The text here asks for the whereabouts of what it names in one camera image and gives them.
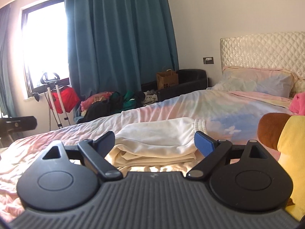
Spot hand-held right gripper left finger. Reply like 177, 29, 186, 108
31, 131, 124, 181

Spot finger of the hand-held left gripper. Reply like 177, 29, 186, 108
0, 116, 38, 148

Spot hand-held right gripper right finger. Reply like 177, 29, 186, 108
186, 131, 274, 180

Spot cream sweatpants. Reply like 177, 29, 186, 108
105, 117, 208, 167

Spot pile of colourful clothes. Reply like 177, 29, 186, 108
74, 90, 158, 124

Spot pastel bed sheet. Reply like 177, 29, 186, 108
0, 86, 305, 222

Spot garment steamer stand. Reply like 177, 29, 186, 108
39, 72, 72, 129

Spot red cloth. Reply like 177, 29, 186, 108
51, 86, 80, 114

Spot black sofa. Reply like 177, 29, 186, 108
142, 69, 210, 102

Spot brown plush toy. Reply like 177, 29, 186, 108
258, 113, 292, 149

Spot brown paper bag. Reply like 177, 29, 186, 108
156, 67, 179, 90

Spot window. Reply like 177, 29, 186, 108
21, 0, 71, 93

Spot pastel pillow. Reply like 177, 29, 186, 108
213, 65, 296, 98

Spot yellow plush toy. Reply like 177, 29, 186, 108
278, 116, 305, 221

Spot pink plush item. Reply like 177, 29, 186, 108
289, 93, 305, 116

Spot wide teal curtain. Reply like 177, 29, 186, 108
64, 0, 180, 103

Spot quilted cream headboard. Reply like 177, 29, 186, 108
220, 31, 305, 79

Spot cream pillow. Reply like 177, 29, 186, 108
289, 76, 305, 98

